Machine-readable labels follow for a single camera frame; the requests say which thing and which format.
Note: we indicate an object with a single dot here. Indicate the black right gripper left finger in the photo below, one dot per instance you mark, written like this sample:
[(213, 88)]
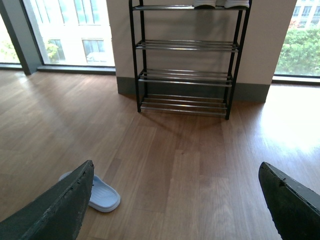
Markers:
[(57, 214)]

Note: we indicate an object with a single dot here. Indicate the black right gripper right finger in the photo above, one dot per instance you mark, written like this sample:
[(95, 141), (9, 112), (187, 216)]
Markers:
[(294, 208)]

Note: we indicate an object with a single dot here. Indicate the grey knit sneaker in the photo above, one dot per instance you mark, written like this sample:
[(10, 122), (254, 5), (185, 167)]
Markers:
[(236, 3), (204, 4)]

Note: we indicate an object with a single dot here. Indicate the black metal shoe rack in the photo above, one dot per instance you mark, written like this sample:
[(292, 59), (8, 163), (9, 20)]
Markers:
[(186, 59)]

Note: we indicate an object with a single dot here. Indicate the light blue slipper far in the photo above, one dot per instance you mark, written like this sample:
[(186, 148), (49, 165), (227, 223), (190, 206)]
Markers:
[(101, 197)]

